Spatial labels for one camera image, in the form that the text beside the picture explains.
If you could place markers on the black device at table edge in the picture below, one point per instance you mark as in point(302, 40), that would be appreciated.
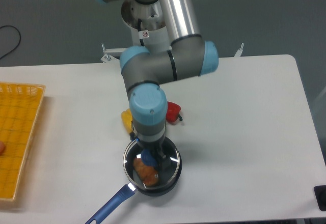
point(320, 193)

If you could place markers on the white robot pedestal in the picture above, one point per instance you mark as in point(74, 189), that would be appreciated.
point(158, 24)

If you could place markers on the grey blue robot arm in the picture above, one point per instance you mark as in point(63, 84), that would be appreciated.
point(186, 55)

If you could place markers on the yellow woven basket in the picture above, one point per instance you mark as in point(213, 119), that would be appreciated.
point(20, 105)

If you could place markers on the red bell pepper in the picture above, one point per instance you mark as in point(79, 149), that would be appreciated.
point(173, 113)

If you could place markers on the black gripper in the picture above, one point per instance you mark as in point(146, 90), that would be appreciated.
point(148, 148)

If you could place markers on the dark blue saucepan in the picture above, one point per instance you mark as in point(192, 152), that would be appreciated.
point(127, 191)

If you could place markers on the yellow bell pepper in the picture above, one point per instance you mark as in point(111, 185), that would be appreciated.
point(126, 118)

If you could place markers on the glass pot lid blue knob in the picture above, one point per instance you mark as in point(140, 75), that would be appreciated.
point(166, 181)

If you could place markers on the grilled salmon piece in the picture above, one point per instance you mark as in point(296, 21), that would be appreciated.
point(147, 174)

